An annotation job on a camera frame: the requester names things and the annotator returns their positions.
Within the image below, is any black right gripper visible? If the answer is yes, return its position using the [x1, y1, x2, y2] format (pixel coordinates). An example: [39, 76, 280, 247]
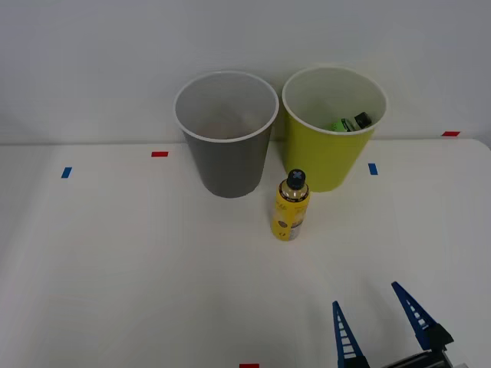
[331, 281, 455, 368]

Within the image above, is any yellow bottle with black cap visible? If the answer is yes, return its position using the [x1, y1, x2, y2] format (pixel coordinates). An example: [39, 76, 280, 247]
[270, 169, 311, 242]

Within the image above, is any yellow-green plastic waste bin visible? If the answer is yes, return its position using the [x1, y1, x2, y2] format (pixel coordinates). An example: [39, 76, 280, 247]
[282, 67, 389, 194]

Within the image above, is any green bottle with black cap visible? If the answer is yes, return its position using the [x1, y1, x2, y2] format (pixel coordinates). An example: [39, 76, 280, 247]
[330, 111, 372, 133]

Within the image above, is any grey plastic waste bin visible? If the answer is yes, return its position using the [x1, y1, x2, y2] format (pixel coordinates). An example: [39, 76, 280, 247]
[172, 70, 280, 199]

